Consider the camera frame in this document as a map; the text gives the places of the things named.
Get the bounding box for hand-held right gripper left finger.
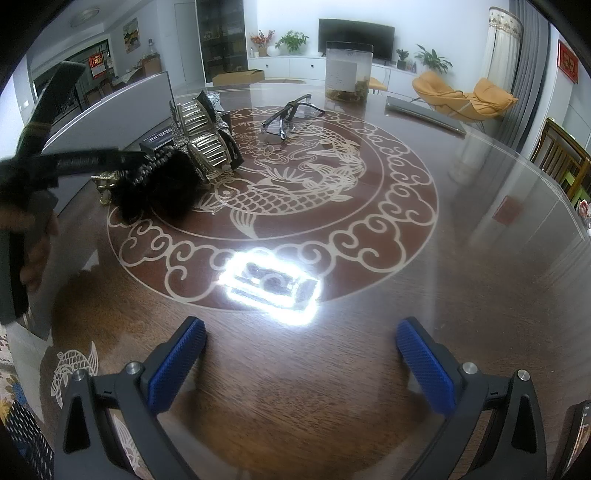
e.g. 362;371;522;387
53;316;207;480

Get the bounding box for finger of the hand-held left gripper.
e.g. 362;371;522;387
117;148;158;178

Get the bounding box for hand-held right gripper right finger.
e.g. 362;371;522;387
396;318;550;480

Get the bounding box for black box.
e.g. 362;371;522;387
140;129;178;155

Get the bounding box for black fuzzy chain hair accessory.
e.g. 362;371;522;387
108;148;204;222

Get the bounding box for white storage bin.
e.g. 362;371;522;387
28;71;176;160

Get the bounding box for rhinestone bow hair clip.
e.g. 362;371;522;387
168;90;243;185

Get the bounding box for patterned wooden desktop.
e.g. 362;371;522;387
39;80;591;480

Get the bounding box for person's left hand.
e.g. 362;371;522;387
21;218;62;292

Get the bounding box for gold hair clip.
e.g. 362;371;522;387
91;170;122;205

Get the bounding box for cardboard box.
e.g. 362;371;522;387
212;69;265;86

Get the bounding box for dark glass display cabinet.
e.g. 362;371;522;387
195;0;245;81

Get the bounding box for black eyeglasses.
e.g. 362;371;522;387
261;93;326;139

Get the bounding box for floral patterned cloth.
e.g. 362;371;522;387
0;332;55;480

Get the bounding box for red flower bouquet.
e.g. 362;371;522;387
249;30;275;57

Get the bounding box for white television cabinet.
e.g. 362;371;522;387
248;53;419;86

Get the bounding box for green potted plant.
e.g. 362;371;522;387
276;30;309;55

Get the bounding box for wooden chair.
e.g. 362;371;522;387
530;117;591;195

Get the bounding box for black television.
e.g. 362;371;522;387
318;18;395;65

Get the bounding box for grey laptop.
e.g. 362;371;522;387
385;95;467;138

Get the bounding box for orange lounge chair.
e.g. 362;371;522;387
412;70;519;123

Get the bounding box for grey curtain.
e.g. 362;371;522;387
496;0;550;153

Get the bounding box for leafy potted plant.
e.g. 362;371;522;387
414;44;453;75

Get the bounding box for covered standing air conditioner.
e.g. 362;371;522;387
488;7;525;93

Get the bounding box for framed wall painting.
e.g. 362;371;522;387
122;17;139;54

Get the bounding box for red wall hanging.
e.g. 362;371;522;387
558;39;579;85

